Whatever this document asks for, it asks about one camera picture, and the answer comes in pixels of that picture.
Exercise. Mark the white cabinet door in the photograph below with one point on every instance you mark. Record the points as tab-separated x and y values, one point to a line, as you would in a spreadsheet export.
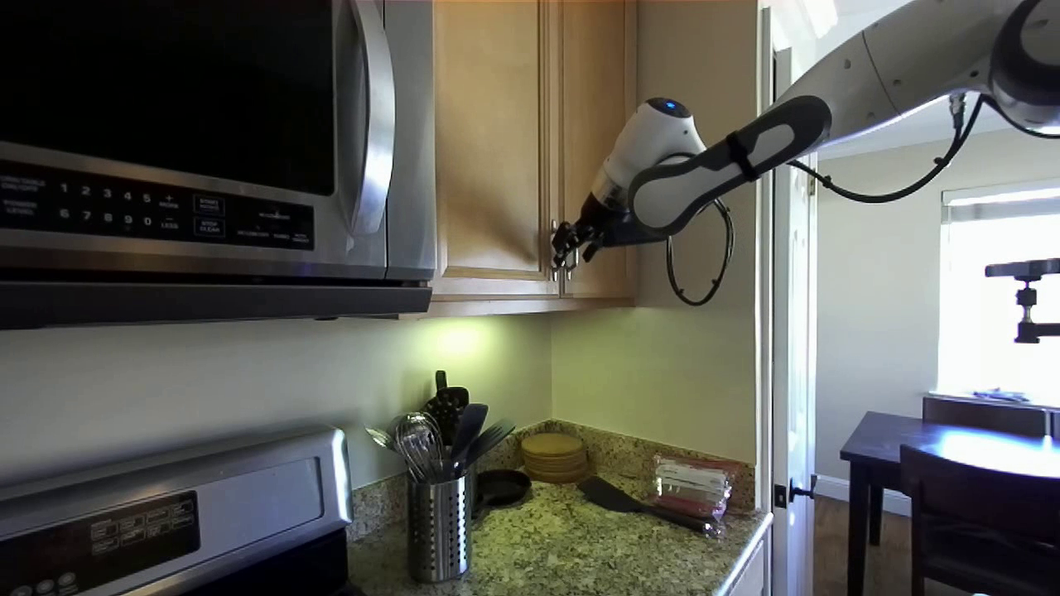
786	333

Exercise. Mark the dark wood dining table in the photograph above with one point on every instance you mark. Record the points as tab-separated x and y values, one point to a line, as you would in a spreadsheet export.
938	442

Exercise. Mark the black plastic kitchen utensil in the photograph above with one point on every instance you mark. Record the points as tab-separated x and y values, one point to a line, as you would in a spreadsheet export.
447	403

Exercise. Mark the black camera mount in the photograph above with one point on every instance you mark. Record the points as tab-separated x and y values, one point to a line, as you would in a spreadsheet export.
1029	294

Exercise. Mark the dark grey ladle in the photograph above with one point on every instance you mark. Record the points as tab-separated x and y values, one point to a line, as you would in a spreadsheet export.
466	432

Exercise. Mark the dark wood chair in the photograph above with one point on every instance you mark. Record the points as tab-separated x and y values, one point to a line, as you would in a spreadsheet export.
980	415
980	518

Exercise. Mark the perforated steel utensil holder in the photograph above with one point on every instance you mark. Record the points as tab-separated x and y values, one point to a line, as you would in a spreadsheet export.
437	531

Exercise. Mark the silver metal kitchen utensil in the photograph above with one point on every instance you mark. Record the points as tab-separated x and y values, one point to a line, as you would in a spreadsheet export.
417	450

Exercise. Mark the stainless steel microwave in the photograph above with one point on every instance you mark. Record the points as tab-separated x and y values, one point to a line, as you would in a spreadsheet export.
187	145

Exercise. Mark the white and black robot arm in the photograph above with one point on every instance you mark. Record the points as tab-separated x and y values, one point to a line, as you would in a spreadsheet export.
881	67

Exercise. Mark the bright window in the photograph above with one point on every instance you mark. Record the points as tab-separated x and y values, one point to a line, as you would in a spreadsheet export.
999	299

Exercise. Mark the black spatula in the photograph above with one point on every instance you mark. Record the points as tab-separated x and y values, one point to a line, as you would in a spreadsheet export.
630	501

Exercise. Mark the light wood wall cabinet frame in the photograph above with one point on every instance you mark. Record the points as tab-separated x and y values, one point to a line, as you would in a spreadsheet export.
518	299

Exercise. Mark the light wood cabinet door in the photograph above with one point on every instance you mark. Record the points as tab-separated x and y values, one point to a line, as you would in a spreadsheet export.
598	67
492	145

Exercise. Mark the stainless steel stove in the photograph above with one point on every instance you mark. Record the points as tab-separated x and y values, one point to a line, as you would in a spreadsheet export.
168	518

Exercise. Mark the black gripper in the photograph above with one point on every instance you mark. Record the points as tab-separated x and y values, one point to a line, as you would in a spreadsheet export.
599	226

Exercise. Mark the black round dish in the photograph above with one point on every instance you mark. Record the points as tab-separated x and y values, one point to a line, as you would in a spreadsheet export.
501	488

